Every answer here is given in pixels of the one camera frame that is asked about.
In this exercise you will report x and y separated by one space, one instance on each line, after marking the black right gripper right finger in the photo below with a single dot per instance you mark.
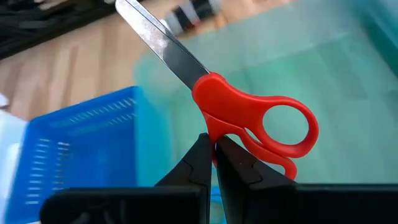
280 205

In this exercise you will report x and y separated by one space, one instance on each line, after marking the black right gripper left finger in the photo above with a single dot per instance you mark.
174 202

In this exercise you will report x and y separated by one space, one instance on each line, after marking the blue slotted plastic basket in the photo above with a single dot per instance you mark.
93 149

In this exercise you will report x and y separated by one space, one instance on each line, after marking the teal translucent plastic bin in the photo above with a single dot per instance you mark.
342 93

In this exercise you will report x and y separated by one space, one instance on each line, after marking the black and white striped tube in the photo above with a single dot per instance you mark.
186 17

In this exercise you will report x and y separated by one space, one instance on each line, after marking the black table rim frame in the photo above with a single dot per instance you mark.
31 28

